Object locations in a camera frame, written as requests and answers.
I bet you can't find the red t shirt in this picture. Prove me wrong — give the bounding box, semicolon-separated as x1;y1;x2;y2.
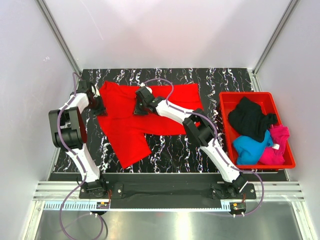
96;80;204;169

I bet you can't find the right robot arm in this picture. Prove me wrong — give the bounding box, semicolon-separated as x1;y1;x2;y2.
134;85;248;199

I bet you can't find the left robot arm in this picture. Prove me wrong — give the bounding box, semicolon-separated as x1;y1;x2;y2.
48;80;108;198

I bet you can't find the left yellow connector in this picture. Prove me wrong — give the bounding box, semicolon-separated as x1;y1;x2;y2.
96;201;110;210

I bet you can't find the black t shirt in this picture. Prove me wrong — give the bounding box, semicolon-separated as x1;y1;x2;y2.
228;96;278;143

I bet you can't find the blue t shirt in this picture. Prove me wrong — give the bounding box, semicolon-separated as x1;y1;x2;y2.
233;130;274;165

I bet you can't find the pink t shirt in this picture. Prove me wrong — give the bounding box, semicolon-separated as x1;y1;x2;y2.
259;124;290;166

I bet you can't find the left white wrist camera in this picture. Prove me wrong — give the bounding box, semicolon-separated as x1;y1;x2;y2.
91;85;100;98

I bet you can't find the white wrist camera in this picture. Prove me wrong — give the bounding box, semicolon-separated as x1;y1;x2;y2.
91;85;100;98
140;82;153;93

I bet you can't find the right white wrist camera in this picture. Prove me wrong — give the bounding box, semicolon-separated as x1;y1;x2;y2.
140;82;153;93

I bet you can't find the aluminium rail with cable duct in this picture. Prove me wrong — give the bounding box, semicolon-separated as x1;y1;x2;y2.
33;181;304;212

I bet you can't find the left aluminium frame post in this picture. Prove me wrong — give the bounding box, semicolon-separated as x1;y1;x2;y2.
35;0;82;74

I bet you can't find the aluminium frame post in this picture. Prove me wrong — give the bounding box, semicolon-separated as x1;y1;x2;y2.
252;0;300;76
35;0;82;74

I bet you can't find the right aluminium frame post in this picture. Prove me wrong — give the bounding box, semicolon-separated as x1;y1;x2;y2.
252;0;300;76

